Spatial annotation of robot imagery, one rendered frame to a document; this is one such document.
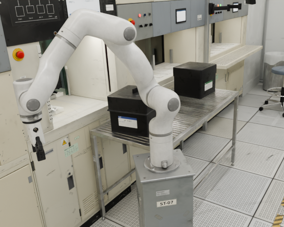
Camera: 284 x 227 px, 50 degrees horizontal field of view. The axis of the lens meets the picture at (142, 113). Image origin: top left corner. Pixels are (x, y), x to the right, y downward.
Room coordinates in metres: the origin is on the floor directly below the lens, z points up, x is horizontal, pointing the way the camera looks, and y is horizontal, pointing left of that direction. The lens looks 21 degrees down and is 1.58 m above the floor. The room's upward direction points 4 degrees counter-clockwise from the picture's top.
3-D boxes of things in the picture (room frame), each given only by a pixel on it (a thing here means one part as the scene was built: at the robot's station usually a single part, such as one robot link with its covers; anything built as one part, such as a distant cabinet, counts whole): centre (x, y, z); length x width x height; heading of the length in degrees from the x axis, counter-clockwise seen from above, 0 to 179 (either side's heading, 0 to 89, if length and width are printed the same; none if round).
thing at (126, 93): (1.93, 0.03, 0.98); 0.29 x 0.29 x 0.13; 62
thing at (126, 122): (1.93, 0.03, 0.85); 0.28 x 0.28 x 0.17; 62
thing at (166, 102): (1.38, -0.11, 1.07); 0.19 x 0.12 x 0.24; 28
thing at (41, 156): (1.07, 0.41, 1.03); 0.03 x 0.03 x 0.07; 28
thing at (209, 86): (2.63, -0.49, 0.89); 0.29 x 0.29 x 0.25; 49
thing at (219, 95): (2.25, -0.26, 0.38); 1.30 x 0.60 x 0.76; 143
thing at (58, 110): (2.01, 0.70, 0.89); 0.22 x 0.21 x 0.04; 53
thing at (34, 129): (1.12, 0.44, 1.12); 0.10 x 0.07 x 0.11; 28
